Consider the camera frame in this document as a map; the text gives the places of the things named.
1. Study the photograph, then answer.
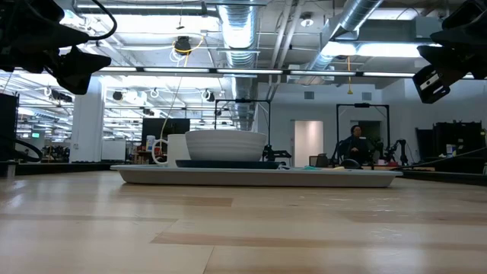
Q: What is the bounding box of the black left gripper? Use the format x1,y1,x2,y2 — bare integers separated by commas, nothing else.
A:
0,0,113,95

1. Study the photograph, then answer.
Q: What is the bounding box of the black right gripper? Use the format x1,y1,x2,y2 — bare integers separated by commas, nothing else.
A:
412,0,487,104

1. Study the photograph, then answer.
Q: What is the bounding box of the white mug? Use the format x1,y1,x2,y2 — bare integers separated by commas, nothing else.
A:
151,133,191,168

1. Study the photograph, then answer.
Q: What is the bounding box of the white bowl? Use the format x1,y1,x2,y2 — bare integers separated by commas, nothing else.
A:
184,129,268,162

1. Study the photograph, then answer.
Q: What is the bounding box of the dark teal plate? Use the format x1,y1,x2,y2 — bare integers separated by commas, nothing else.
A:
174,159,282,170

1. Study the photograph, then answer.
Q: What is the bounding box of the grey plastic tray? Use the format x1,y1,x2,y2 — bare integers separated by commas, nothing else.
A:
110,163,404,189

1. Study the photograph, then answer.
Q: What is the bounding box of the white pillar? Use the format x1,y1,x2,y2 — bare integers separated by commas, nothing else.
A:
69,75,107,164

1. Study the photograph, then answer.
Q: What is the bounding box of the bright ceiling light panel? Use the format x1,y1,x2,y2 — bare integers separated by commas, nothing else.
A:
323,40,434,59

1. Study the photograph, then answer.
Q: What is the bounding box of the black equipment rack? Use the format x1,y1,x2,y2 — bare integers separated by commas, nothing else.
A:
415,120,487,174

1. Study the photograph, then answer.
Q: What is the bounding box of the black cabinet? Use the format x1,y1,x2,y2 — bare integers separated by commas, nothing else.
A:
0,92,20,174

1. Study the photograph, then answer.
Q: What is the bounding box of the white board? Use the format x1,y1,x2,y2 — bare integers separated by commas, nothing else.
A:
100,139,127,161

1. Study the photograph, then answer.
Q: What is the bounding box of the black computer monitor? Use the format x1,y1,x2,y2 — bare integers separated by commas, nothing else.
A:
141,117,191,154

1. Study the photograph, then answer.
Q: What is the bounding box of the black ceiling device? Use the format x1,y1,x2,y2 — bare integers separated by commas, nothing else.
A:
173,35,193,56

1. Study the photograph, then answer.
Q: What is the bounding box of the person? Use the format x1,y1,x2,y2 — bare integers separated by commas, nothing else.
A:
339,124,372,165

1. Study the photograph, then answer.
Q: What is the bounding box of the white door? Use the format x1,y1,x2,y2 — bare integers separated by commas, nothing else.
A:
293,119,324,167

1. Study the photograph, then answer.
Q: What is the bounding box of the long linear ceiling light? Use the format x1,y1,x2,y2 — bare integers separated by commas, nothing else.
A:
0,65,418,78

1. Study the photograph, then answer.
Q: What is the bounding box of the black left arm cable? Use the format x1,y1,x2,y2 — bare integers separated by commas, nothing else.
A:
86,0,118,42

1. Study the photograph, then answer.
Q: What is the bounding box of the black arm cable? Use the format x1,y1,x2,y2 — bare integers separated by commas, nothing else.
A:
86,0,118,42
391,146,487,171

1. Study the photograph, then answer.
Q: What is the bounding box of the black rig frame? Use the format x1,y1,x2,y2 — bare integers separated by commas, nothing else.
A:
215,97,272,133
336,102,391,153

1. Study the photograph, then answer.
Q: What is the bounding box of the silver ceiling duct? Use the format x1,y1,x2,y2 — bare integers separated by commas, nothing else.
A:
304,0,384,72
218,0,260,132

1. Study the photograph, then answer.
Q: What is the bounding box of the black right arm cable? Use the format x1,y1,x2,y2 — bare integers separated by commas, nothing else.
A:
391,146,487,171

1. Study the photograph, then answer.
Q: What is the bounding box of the yellow hanging cord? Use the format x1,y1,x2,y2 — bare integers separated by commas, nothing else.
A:
346,56,354,95

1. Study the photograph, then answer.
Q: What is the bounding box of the black looped cable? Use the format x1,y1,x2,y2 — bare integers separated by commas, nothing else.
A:
14,139,43,162

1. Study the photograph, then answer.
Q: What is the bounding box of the black table frame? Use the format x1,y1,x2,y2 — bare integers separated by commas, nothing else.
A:
0,159,487,186

